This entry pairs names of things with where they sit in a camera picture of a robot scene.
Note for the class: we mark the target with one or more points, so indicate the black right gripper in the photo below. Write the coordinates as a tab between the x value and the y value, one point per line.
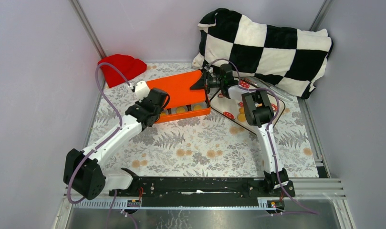
203	84

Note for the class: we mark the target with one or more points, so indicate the orange cookie tin box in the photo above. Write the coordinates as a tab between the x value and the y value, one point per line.
186	112

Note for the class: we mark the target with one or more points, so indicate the white strawberry tray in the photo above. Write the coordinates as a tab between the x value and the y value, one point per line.
230	109

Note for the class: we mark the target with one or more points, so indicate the black white checkered pillow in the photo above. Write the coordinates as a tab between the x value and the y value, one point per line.
288	58

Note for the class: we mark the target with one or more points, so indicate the orange tin lid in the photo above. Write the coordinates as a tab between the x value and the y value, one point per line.
178	88

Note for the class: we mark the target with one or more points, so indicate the orange fish cookie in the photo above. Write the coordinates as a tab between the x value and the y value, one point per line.
163	112

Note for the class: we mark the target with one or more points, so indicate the red knit hat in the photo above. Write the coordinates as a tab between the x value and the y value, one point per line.
129	66

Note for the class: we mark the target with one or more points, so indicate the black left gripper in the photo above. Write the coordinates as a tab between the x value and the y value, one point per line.
140	104

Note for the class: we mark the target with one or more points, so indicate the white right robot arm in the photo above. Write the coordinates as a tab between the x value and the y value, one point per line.
261	106

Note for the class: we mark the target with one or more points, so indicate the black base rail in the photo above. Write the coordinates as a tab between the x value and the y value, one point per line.
202	191

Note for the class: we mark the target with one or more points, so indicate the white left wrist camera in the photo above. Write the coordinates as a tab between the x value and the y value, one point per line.
141	90

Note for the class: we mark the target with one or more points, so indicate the metal tongs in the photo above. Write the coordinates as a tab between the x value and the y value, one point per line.
260	83

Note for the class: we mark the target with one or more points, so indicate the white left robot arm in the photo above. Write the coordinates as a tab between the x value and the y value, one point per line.
83	172

